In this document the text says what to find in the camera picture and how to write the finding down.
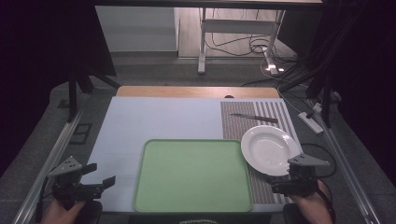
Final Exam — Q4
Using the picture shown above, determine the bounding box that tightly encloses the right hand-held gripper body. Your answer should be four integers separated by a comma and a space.
287, 153, 331, 198

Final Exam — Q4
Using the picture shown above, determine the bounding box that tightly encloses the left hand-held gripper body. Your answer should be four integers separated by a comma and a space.
47, 156, 104, 209

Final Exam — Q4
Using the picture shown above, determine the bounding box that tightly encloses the white plate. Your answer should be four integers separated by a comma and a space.
240, 124, 302, 177

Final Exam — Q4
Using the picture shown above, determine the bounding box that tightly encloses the person's left hand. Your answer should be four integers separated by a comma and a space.
40, 199, 87, 224

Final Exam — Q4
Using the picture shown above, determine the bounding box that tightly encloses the person's right hand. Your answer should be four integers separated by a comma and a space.
288, 179, 333, 224

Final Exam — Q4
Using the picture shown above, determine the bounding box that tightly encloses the black floor plate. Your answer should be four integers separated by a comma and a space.
69, 122, 93, 146

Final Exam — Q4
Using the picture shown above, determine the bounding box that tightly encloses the white power strip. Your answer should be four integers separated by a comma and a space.
297, 111, 325, 135

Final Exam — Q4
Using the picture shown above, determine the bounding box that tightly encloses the striped placemat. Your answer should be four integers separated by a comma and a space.
219, 101, 304, 205

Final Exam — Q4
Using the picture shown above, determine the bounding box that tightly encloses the black tripod stand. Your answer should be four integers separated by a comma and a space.
57, 73, 121, 124
278, 0, 368, 129

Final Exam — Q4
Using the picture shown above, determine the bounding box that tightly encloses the light blue foam board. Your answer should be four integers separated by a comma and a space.
81, 95, 304, 215

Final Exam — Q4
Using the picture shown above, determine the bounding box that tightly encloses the green tray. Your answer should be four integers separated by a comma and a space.
133, 138, 254, 214

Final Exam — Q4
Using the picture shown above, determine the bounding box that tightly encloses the lit floor power strip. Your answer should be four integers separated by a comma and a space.
252, 43, 286, 77

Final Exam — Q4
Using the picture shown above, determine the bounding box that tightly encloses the dark curtain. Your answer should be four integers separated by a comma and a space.
0, 0, 118, 178
276, 0, 396, 194

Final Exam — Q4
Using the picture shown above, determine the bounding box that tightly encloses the wooden table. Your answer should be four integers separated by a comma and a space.
115, 85, 281, 99

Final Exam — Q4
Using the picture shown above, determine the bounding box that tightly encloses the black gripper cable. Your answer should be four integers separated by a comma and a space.
300, 142, 338, 224
35, 175, 53, 224

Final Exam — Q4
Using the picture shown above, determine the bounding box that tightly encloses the aluminium rail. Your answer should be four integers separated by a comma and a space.
11, 106, 86, 224
306, 99, 381, 224

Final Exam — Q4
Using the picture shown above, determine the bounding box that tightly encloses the knife with brown handle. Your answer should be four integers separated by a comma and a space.
229, 113, 279, 124

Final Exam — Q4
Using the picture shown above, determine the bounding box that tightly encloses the tangle of black floor cables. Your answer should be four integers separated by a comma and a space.
204, 8, 300, 88

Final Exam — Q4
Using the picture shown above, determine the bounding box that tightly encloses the white desk frame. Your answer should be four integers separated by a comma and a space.
197, 7, 286, 77

